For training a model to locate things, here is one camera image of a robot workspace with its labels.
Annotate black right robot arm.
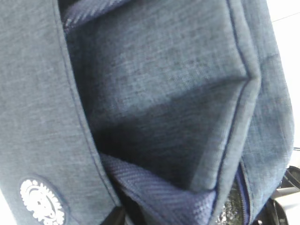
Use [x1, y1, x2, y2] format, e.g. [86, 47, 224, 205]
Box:
[278, 166, 300, 189]

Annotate navy blue lunch bag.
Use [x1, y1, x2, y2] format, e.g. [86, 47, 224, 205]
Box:
[0, 0, 294, 225]

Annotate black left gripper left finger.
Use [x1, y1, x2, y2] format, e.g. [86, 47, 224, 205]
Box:
[107, 207, 126, 225]

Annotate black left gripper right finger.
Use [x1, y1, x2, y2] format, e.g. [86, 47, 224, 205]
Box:
[256, 198, 290, 225]

